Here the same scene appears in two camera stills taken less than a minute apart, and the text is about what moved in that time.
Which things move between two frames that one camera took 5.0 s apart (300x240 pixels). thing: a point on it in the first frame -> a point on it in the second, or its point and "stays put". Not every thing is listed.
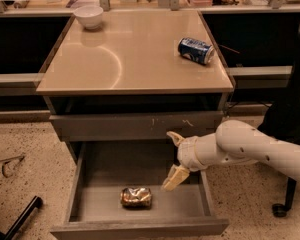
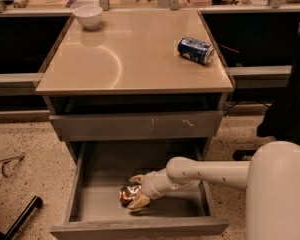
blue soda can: x=195 y=50 stays put
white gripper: x=187 y=155 -> x=150 y=184
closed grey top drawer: x=133 y=126 stays put
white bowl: x=89 y=15 stays put
